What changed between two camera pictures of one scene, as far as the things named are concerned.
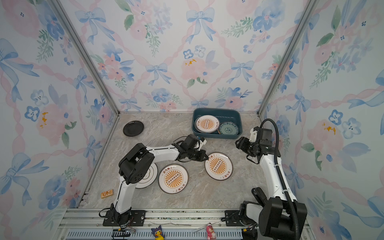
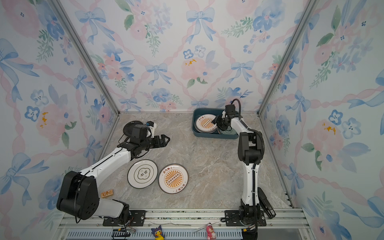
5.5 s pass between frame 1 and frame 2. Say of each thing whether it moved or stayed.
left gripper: moved
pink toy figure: stayed
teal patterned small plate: stayed
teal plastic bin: stayed
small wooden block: stayed
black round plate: stayed
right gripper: moved
